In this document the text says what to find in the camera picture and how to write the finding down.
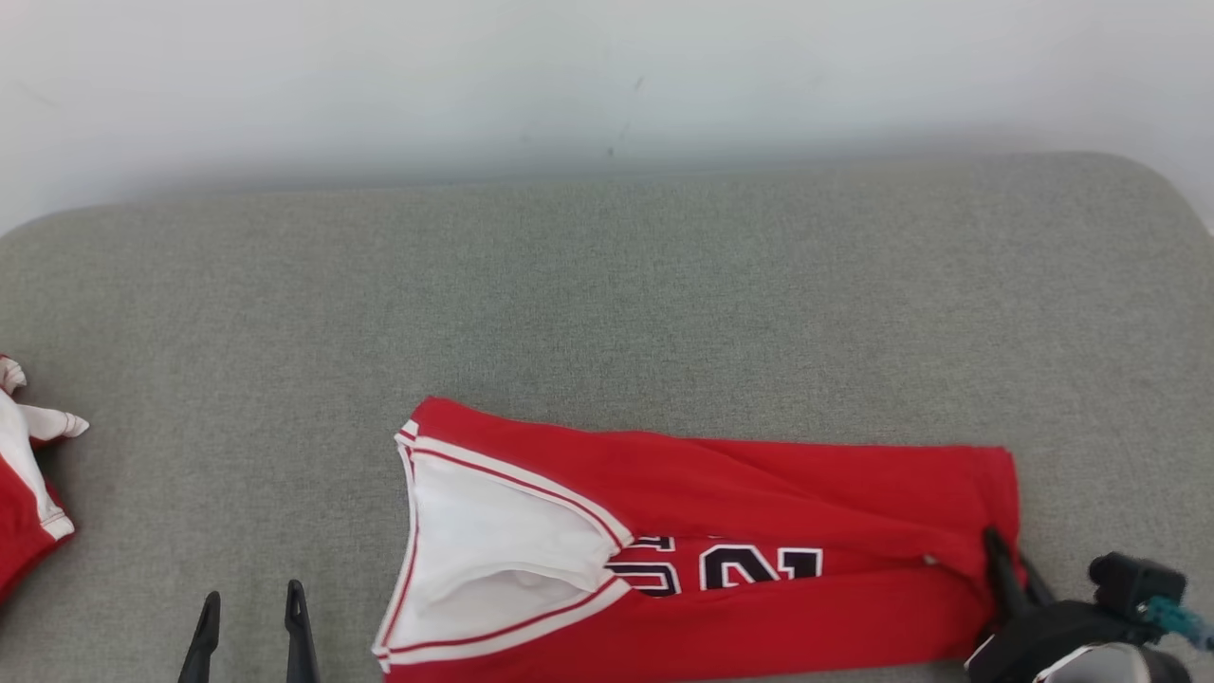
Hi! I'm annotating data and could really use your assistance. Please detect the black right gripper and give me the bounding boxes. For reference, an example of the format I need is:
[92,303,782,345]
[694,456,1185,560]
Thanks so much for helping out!
[966,527,1139,683]

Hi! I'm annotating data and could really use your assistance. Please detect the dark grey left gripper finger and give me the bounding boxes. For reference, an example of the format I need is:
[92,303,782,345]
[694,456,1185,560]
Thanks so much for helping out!
[178,591,221,683]
[285,580,321,683]

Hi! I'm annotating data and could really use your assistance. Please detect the red shorts with white stripe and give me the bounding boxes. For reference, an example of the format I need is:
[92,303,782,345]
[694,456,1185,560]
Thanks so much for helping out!
[0,356,90,604]

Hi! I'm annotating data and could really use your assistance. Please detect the red Bulls 23 jersey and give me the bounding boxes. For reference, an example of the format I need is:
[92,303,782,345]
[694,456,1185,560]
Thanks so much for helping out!
[372,397,1025,683]

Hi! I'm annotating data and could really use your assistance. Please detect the grey fabric sofa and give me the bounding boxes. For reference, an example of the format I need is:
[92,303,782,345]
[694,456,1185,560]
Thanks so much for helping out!
[0,152,1214,683]

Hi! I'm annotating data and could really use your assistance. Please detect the teal camera cable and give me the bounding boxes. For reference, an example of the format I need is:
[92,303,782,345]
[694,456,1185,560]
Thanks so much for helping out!
[1138,596,1214,654]

